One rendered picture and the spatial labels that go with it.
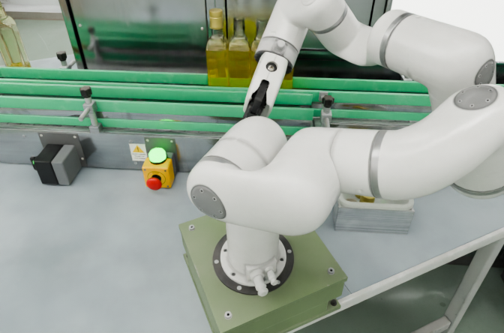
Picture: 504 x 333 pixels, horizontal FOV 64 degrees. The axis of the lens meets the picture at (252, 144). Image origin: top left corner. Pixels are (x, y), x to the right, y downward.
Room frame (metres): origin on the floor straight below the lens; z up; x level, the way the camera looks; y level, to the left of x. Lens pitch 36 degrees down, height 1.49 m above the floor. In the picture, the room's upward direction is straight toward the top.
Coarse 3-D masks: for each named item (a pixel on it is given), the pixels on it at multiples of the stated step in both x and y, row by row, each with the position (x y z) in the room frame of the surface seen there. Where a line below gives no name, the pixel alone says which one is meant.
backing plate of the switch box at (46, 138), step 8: (40, 136) 0.89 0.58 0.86; (48, 136) 0.89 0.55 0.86; (56, 136) 0.89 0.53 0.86; (64, 136) 0.89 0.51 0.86; (72, 136) 0.88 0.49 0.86; (64, 144) 0.89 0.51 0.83; (72, 144) 0.88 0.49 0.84; (80, 144) 0.88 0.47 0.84; (80, 152) 0.88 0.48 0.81; (80, 160) 0.88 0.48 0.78
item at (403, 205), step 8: (344, 200) 0.66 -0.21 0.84; (376, 200) 0.73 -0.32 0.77; (384, 200) 0.73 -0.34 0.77; (392, 200) 0.73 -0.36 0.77; (400, 200) 0.70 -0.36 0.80; (408, 200) 0.67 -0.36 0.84; (376, 208) 0.64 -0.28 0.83; (384, 208) 0.64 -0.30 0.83; (392, 208) 0.64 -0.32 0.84; (400, 208) 0.64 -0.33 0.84; (408, 208) 0.64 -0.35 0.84
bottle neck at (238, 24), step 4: (236, 20) 0.99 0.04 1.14; (240, 20) 0.99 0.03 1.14; (236, 24) 0.99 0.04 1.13; (240, 24) 0.99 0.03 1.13; (244, 24) 1.00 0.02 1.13; (236, 28) 0.99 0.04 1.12; (240, 28) 0.99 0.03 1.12; (244, 28) 1.00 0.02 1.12; (236, 32) 0.99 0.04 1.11; (240, 32) 0.99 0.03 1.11; (236, 36) 0.99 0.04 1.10; (240, 36) 0.99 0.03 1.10; (244, 36) 1.00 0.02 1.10
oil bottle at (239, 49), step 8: (232, 40) 0.99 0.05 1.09; (240, 40) 0.99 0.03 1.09; (248, 40) 1.00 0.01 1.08; (232, 48) 0.98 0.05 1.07; (240, 48) 0.98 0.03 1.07; (248, 48) 0.98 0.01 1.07; (232, 56) 0.98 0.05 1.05; (240, 56) 0.98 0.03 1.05; (248, 56) 0.98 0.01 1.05; (232, 64) 0.98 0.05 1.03; (240, 64) 0.98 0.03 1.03; (248, 64) 0.98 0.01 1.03; (232, 72) 0.98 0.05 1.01; (240, 72) 0.98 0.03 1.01; (248, 72) 0.98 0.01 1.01; (232, 80) 0.98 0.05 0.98; (240, 80) 0.98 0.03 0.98; (248, 80) 0.98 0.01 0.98
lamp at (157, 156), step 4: (156, 148) 0.84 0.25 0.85; (160, 148) 0.84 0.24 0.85; (152, 152) 0.82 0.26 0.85; (156, 152) 0.82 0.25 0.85; (160, 152) 0.83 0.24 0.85; (164, 152) 0.83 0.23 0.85; (152, 156) 0.81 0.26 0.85; (156, 156) 0.81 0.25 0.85; (160, 156) 0.82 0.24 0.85; (164, 156) 0.82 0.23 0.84; (152, 160) 0.81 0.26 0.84; (156, 160) 0.81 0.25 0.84; (160, 160) 0.81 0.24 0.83; (164, 160) 0.82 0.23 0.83; (156, 164) 0.81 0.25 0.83
